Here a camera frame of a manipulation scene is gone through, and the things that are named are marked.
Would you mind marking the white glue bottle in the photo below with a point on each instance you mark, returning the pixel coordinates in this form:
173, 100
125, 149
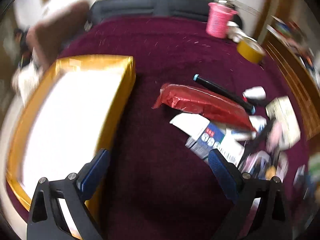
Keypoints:
258, 122

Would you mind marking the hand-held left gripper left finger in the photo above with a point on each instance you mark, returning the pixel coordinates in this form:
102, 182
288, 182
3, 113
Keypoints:
95, 172

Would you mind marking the pink knitted bottle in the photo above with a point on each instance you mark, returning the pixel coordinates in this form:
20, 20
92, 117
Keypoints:
218, 20

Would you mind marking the white gloves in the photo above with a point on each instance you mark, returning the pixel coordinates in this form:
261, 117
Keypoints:
236, 32

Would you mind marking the clear pouch of stickers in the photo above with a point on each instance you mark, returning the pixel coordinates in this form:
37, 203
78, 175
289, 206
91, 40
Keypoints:
260, 163

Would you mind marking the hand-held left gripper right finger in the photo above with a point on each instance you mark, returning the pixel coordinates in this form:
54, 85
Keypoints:
222, 175

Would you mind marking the maroon tablecloth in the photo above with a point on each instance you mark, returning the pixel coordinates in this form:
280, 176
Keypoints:
162, 50

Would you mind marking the white and blue box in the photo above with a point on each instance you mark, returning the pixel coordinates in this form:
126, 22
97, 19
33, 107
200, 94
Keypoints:
210, 135

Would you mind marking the brown armchair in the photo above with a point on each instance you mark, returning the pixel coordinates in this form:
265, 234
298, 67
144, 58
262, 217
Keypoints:
57, 30

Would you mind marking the black leather sofa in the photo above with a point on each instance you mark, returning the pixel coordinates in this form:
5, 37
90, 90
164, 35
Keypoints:
150, 7

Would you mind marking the yellow tray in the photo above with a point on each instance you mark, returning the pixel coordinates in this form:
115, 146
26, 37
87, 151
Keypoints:
117, 67

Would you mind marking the small white bottle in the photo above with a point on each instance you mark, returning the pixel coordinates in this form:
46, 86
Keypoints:
254, 92

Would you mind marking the wooden sideboard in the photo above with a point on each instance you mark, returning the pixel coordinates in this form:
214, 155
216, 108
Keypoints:
287, 62

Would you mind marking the beige cardboard box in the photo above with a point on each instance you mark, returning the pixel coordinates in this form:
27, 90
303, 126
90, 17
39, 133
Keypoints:
285, 115

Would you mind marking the red foil packet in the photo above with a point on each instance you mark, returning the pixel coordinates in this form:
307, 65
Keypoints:
200, 105

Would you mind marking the black marker with blue caps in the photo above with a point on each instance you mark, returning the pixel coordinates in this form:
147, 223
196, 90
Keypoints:
220, 90

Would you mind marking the yellow tape roll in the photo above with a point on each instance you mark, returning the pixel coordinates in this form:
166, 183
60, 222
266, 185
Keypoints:
250, 50

